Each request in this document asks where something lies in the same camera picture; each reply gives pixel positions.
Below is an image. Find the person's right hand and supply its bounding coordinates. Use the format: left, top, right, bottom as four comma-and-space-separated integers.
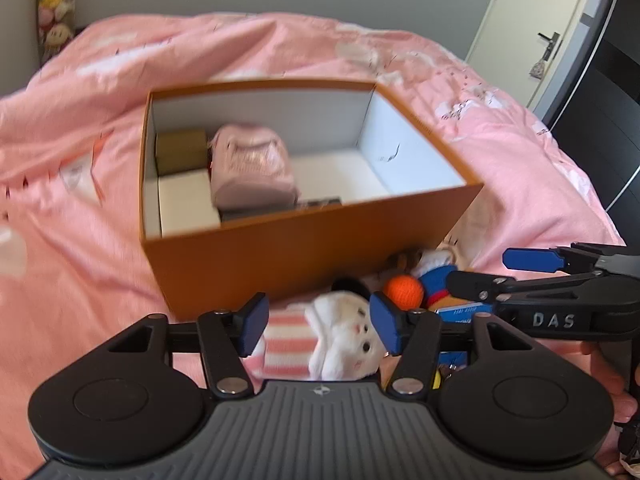
581, 335, 637, 425

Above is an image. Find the dark wardrobe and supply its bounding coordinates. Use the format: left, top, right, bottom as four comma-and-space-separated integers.
542, 0, 640, 242

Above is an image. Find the orange knitted ball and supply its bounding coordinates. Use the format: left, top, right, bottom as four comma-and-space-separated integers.
383, 275, 426, 309

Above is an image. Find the pink pouch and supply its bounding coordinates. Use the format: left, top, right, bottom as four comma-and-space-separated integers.
207, 124, 300, 212

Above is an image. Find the cream plush toy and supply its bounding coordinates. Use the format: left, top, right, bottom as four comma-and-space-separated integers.
42, 22, 74, 52

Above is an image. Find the blue card packet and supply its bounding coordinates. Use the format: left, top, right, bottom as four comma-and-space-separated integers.
435, 302, 494, 377

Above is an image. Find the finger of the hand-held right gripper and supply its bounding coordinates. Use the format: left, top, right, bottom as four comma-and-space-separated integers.
502, 242, 628, 273
445, 270, 601, 304

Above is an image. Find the white plush rabbit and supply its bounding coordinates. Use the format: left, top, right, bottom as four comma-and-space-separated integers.
305, 292, 397, 382

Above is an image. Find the white rectangular box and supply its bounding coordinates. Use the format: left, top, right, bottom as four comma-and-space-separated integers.
157, 169, 222, 239

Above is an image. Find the pink printed blanket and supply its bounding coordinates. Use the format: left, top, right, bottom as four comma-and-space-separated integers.
0, 12, 626, 480

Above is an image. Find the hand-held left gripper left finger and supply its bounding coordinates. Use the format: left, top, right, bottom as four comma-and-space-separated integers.
107, 292, 271, 400

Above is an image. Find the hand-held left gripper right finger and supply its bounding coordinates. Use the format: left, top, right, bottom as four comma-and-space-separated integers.
369, 292, 538, 396

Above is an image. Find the white door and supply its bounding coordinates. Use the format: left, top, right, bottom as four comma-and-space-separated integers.
465, 0, 596, 107

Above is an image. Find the black door handle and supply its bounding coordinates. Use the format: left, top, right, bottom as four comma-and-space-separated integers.
537, 31, 564, 59

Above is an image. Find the orange cardboard box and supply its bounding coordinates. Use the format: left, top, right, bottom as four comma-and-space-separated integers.
139, 77, 485, 322

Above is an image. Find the small beige box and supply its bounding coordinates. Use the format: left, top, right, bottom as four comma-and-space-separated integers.
155, 130, 210, 177

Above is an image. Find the white blue duck plush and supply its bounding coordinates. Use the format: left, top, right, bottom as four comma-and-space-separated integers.
412, 249, 468, 310

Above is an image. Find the pink striped cloth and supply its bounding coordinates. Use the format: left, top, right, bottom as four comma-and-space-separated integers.
250, 307, 322, 382

